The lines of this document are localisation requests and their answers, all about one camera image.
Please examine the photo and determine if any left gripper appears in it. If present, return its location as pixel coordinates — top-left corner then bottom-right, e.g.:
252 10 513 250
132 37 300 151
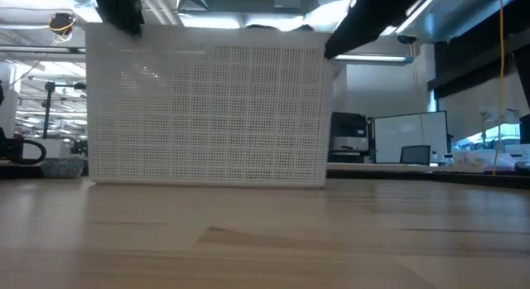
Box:
94 0 146 37

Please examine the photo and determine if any black pole stand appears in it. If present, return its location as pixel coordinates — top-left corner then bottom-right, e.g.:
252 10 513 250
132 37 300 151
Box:
42 80 87 140

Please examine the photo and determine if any white perforated plastic basket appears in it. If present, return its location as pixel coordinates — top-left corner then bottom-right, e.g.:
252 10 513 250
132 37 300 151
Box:
84 22 335 190

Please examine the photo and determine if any grey fuzzy cloth bundle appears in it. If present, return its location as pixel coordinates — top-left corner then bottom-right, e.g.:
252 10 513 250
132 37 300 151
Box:
40 156 85 179

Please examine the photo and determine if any ceiling light tube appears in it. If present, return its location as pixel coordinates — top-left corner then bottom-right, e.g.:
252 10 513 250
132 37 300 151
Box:
332 52 415 66

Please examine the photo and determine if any black office printer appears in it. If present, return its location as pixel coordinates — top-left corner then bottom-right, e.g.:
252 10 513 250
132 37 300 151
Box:
328 111 370 164

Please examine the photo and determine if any white board on stand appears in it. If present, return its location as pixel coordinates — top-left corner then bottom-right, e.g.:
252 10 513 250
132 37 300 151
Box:
373 110 450 165

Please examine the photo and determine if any dark office chair back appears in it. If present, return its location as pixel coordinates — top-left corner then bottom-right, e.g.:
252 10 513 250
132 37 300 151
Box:
399 144 432 166

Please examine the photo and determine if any ceiling device with yellow wires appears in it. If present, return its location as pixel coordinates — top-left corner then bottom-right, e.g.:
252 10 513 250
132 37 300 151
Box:
47 12 78 46

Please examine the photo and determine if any black looped cable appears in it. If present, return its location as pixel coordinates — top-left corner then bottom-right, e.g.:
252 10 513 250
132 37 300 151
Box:
0 127 48 166

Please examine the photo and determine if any yellow cable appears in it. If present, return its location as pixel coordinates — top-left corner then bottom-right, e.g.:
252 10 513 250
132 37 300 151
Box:
491 0 505 176

